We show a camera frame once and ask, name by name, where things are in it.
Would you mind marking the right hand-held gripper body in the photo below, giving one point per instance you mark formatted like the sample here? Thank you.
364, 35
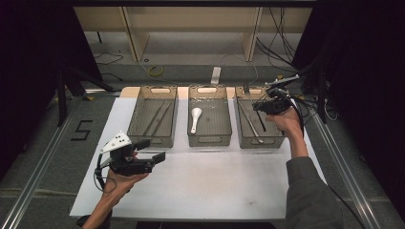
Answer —
277, 103

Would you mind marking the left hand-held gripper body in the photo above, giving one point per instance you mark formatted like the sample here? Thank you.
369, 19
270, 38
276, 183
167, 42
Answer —
130, 168

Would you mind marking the metal table knife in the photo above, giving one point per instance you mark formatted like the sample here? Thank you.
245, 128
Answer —
250, 122

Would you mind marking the grey plastic bin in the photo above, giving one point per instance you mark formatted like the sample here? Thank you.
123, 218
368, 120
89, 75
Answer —
153, 127
213, 122
273, 133

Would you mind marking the metal chopstick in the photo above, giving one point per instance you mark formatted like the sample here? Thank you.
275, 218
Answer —
162, 119
154, 118

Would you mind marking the white ceramic spoon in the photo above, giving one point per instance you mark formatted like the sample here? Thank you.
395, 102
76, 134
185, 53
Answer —
196, 113

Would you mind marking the person's left hand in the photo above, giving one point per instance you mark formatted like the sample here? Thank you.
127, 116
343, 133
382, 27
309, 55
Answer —
119, 184

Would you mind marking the person's right hand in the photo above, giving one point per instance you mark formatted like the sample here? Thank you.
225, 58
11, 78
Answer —
288, 122

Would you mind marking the white power strip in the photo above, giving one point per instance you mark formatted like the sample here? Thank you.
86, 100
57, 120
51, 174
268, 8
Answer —
216, 75

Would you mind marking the black metal stand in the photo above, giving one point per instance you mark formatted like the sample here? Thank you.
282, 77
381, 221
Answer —
62, 95
322, 95

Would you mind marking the white table cover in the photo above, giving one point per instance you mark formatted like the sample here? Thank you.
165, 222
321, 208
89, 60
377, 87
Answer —
207, 191

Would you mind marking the yellow tape roll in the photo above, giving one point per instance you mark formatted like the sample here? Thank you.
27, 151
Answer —
150, 71

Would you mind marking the black curtain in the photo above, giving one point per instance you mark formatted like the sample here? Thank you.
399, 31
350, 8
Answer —
31, 63
366, 79

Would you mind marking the wooden shelf unit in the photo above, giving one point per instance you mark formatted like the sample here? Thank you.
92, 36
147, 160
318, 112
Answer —
140, 41

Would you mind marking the metal floor rail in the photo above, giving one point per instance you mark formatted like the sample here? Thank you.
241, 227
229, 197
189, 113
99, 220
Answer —
35, 178
347, 178

